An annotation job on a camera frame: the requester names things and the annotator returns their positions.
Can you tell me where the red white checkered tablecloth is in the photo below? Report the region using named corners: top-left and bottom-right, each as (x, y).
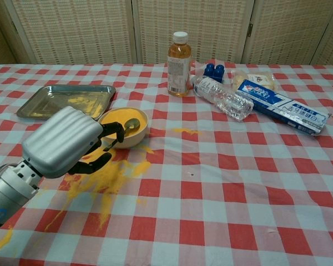
top-left (0, 61), bottom-right (333, 266)

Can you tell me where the clear snack packet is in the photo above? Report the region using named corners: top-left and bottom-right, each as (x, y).
top-left (229, 69), bottom-right (278, 92)

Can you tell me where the spilled yellow powder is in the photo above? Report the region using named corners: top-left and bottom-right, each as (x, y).
top-left (0, 127), bottom-right (203, 254)

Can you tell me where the beige bamboo folding screen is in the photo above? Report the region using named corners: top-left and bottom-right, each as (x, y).
top-left (0, 0), bottom-right (333, 66)

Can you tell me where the off-white bowl of yellow powder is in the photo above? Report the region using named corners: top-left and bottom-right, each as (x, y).
top-left (98, 107), bottom-right (149, 149)

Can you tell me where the silver metal tray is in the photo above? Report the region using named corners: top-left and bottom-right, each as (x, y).
top-left (16, 85), bottom-right (117, 122)

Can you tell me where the clear plastic water bottle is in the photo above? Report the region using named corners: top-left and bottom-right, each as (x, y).
top-left (189, 74), bottom-right (255, 121)

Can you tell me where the amber tea bottle white cap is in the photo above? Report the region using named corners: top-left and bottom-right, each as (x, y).
top-left (166, 31), bottom-right (191, 98)

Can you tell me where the blue white toothpaste box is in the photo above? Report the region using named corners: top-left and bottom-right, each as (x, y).
top-left (236, 79), bottom-right (332, 136)

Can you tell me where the blue toy building block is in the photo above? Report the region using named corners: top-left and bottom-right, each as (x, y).
top-left (203, 63), bottom-right (225, 84)

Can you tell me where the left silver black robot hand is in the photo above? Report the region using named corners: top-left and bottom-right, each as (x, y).
top-left (21, 105), bottom-right (126, 178)

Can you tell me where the black metal spoon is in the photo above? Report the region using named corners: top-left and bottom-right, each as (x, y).
top-left (103, 118), bottom-right (140, 152)

